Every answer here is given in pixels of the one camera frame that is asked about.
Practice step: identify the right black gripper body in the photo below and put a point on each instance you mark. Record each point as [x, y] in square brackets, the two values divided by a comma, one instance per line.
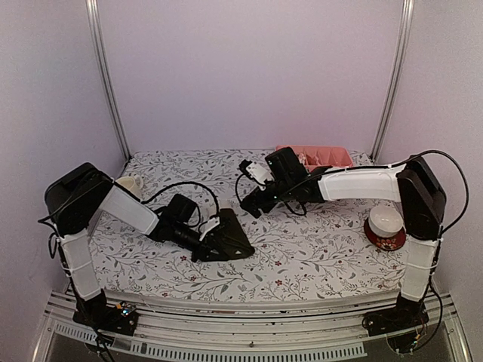
[283, 192]

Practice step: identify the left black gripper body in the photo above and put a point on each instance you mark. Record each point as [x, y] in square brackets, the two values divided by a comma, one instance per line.
[197, 254]

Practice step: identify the pink divided organizer tray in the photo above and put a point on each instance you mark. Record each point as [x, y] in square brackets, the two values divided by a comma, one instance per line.
[312, 157]

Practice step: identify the dark olive cloth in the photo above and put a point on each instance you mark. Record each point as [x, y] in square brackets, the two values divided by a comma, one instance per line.
[222, 239]

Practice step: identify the cream ceramic cup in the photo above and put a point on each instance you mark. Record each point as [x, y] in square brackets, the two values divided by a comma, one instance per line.
[134, 184]

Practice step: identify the left robot arm white sleeve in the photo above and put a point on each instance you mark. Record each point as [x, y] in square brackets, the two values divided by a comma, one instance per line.
[72, 203]

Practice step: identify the robot arm white sleeve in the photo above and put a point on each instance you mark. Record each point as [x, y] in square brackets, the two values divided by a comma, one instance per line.
[72, 203]
[414, 186]

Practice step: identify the floral patterned table mat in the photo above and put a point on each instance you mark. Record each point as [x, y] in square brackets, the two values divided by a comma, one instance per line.
[319, 255]

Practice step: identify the right robot arm white sleeve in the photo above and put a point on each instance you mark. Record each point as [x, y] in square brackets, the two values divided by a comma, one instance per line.
[414, 186]

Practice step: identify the white bowl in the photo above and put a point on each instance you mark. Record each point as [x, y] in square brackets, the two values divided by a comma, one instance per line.
[385, 221]

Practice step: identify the red floral saucer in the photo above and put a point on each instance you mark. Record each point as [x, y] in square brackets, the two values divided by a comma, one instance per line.
[392, 243]

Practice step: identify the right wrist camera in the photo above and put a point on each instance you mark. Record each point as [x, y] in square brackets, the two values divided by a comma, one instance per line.
[286, 167]

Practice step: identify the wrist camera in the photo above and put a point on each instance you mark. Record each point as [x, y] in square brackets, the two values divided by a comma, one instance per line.
[181, 209]
[286, 167]

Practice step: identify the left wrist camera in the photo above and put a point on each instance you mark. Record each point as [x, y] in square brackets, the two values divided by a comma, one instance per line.
[181, 209]

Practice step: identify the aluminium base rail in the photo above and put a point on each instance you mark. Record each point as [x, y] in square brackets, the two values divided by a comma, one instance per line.
[316, 330]

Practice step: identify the right aluminium frame post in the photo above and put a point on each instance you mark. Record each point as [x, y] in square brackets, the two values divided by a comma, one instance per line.
[403, 38]

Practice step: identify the aluminium frame post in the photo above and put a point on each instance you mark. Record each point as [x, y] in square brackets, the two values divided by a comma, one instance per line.
[403, 38]
[106, 79]

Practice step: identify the left aluminium frame post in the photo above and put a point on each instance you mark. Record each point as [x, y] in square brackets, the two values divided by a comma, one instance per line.
[106, 79]

